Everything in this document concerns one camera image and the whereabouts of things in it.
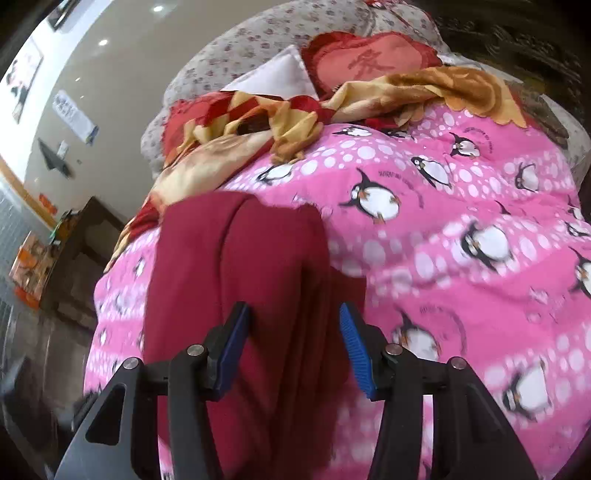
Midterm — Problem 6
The white pillow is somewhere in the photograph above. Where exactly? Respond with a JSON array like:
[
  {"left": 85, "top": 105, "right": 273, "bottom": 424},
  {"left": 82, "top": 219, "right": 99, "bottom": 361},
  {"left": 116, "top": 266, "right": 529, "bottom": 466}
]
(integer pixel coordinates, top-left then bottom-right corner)
[{"left": 222, "top": 45, "right": 320, "bottom": 101}]

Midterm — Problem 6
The dark wooden nightstand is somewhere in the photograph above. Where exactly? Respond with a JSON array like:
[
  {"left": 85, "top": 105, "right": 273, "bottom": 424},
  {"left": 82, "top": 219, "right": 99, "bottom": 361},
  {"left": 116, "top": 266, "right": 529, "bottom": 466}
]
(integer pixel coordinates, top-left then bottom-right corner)
[{"left": 41, "top": 196, "right": 129, "bottom": 329}]

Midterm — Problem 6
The white wall paper sheet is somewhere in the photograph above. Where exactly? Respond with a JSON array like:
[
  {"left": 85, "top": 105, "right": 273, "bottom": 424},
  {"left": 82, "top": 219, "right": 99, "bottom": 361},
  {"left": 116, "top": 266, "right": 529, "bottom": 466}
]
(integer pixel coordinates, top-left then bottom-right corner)
[{"left": 52, "top": 90, "right": 101, "bottom": 145}]

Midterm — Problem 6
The yellow and red blanket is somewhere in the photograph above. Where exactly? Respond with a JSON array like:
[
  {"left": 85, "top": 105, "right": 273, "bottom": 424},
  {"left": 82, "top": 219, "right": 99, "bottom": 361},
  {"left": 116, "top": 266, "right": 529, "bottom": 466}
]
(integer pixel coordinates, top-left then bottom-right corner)
[{"left": 106, "top": 65, "right": 528, "bottom": 274}]

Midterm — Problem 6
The wall poster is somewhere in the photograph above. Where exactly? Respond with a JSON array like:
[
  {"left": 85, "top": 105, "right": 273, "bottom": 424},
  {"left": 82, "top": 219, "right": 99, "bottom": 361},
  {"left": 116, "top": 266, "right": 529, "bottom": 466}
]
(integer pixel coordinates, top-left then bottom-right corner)
[{"left": 0, "top": 39, "right": 45, "bottom": 124}]

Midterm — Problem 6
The dark red garment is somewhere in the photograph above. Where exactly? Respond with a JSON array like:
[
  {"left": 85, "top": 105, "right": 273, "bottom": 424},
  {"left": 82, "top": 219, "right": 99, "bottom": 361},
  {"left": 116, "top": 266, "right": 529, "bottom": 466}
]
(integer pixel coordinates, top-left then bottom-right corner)
[{"left": 143, "top": 191, "right": 370, "bottom": 480}]

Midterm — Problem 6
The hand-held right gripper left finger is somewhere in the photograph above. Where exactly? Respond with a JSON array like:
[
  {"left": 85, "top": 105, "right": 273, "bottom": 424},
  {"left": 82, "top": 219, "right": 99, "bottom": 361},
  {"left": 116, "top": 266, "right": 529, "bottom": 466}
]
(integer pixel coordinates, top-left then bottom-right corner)
[{"left": 54, "top": 301, "right": 252, "bottom": 480}]

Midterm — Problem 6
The red scalloped cushion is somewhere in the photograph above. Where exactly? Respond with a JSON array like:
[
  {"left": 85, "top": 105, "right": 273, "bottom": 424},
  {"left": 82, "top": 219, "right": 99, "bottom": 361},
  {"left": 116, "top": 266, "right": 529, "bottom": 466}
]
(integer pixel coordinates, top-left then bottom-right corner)
[{"left": 161, "top": 98, "right": 204, "bottom": 155}]

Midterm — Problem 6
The pink penguin print blanket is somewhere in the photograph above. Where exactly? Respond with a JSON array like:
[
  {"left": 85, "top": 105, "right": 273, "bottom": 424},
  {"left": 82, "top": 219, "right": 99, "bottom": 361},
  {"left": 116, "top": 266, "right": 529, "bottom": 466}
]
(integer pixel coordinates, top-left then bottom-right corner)
[{"left": 85, "top": 99, "right": 591, "bottom": 480}]

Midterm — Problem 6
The red heart pillow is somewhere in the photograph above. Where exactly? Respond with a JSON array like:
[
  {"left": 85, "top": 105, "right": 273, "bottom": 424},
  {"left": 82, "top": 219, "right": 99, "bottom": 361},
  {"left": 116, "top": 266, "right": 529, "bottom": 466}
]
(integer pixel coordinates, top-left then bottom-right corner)
[{"left": 300, "top": 31, "right": 445, "bottom": 96}]

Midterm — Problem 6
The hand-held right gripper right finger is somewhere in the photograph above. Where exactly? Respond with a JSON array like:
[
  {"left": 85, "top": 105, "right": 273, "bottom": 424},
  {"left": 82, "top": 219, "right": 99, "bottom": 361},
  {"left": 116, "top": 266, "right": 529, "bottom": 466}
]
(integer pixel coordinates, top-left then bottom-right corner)
[{"left": 338, "top": 301, "right": 540, "bottom": 480}]

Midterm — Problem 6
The dark wooden shelf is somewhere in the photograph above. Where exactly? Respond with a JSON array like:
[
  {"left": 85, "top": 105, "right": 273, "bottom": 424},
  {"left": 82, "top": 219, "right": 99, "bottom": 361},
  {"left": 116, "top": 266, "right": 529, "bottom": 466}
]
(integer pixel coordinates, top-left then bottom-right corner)
[{"left": 434, "top": 0, "right": 591, "bottom": 149}]

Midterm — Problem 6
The row of ceiling spot lights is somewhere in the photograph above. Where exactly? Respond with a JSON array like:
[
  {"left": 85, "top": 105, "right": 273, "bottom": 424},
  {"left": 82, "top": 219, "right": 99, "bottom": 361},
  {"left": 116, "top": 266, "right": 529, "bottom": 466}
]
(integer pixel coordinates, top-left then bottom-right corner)
[{"left": 97, "top": 4, "right": 165, "bottom": 48}]

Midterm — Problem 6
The grey floral padded headboard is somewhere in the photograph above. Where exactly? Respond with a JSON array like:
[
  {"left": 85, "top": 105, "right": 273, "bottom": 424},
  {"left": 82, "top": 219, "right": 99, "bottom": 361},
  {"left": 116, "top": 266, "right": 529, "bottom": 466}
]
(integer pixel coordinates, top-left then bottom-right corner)
[{"left": 141, "top": 0, "right": 591, "bottom": 182}]

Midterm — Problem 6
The orange box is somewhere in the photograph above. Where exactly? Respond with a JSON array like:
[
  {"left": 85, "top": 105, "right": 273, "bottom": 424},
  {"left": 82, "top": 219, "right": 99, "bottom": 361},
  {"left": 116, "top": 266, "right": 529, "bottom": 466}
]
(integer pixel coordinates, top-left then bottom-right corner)
[{"left": 9, "top": 230, "right": 57, "bottom": 306}]

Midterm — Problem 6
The dark framed wall picture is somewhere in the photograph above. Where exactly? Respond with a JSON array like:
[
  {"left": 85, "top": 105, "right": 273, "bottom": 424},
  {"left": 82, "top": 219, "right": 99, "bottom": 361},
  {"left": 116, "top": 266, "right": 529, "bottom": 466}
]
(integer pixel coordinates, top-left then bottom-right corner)
[{"left": 46, "top": 0, "right": 82, "bottom": 31}]

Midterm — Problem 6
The black wall decoration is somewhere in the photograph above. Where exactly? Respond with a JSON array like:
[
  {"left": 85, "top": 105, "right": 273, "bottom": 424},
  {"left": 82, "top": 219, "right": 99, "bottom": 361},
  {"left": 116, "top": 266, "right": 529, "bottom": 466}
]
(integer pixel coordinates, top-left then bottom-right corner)
[{"left": 37, "top": 138, "right": 73, "bottom": 179}]

